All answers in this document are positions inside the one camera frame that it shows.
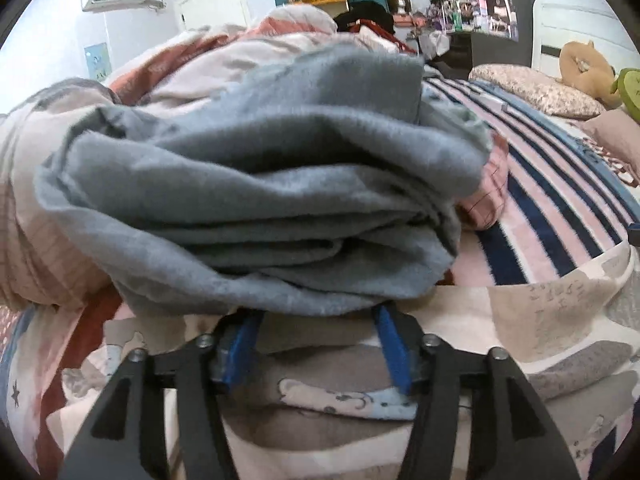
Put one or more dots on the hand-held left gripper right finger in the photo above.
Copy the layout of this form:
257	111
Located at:
395	352

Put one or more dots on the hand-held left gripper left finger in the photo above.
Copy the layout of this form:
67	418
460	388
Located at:
240	352

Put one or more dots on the pink checked garment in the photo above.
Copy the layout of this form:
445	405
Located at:
487	195

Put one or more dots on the pink navy striped blanket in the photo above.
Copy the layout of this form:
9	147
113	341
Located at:
540	200

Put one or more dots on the pink striped quilt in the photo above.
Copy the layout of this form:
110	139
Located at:
50	235

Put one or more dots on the patterned bed sheet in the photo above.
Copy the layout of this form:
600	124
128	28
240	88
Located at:
15	385

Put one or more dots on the light grey garment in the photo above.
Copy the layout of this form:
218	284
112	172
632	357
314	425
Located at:
452	120

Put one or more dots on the floral pillow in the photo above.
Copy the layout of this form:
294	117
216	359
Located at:
540	90

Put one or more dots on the pink pillow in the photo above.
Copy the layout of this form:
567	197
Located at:
620	135

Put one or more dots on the tan plush toy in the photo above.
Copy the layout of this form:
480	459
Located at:
575	67

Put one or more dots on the dark cloth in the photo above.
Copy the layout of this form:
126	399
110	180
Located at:
367	15

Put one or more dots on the white door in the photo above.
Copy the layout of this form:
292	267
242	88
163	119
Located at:
215	5

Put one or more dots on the green plush toy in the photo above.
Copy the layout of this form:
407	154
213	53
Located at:
631	92

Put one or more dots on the yellow wooden cabinet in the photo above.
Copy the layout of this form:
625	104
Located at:
320	1

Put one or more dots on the white headboard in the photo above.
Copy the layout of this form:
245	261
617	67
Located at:
575	20

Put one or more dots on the wall poster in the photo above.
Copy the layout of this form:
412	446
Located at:
96	60

